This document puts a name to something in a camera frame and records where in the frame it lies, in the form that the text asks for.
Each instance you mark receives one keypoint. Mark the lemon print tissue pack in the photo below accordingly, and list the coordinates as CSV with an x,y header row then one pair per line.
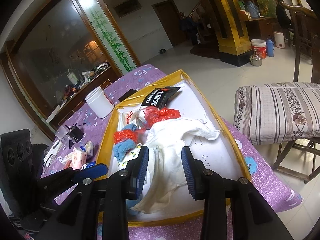
x,y
133,154

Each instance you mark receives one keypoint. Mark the pink rose tissue pack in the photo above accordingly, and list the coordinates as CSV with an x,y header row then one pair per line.
x,y
77,158

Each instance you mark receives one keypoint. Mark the red white bucket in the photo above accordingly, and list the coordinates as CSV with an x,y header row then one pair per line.
x,y
260,45

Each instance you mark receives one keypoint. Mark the seated person in black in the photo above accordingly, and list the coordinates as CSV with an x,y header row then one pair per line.
x,y
283,19

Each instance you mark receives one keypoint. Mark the yellow cardboard box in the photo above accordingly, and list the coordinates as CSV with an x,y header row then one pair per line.
x,y
221,155

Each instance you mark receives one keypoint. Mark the blue thermos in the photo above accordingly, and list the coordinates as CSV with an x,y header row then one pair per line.
x,y
269,47

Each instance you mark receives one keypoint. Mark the long white plastic packet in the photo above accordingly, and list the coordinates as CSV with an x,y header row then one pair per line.
x,y
129,116

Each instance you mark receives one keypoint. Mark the striped cushion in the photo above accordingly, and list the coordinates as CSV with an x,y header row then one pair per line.
x,y
277,112

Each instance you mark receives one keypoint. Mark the white cloth towel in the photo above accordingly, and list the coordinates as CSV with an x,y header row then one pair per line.
x,y
179,132

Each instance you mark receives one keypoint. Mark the black snack packet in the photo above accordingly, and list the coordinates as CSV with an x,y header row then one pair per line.
x,y
158,97

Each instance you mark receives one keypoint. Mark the blue cloth red bag bundle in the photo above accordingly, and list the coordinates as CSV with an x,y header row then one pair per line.
x,y
126,139

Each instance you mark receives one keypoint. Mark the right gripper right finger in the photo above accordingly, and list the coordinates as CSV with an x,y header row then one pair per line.
x,y
252,216

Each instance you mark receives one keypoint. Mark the metal kettle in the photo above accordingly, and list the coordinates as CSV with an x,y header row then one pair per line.
x,y
256,58

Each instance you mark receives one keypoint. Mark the purple floral tablecloth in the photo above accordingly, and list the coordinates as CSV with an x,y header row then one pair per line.
x,y
278,195

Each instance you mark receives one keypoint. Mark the small gold blue packet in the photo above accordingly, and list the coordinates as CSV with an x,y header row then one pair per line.
x,y
89,149

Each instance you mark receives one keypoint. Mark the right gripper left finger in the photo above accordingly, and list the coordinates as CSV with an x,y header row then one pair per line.
x,y
77,217

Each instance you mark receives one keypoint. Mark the black round device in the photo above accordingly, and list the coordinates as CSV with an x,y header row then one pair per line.
x,y
74,135

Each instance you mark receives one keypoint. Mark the white plastic jar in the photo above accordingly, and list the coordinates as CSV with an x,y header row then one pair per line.
x,y
99,102

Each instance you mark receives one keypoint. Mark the wooden glass cabinet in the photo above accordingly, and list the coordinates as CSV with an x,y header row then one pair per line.
x,y
54,51

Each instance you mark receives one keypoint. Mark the clear plastic cup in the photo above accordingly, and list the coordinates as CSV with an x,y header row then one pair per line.
x,y
62,133

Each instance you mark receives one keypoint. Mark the black smartphone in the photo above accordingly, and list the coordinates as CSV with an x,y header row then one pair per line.
x,y
126,95

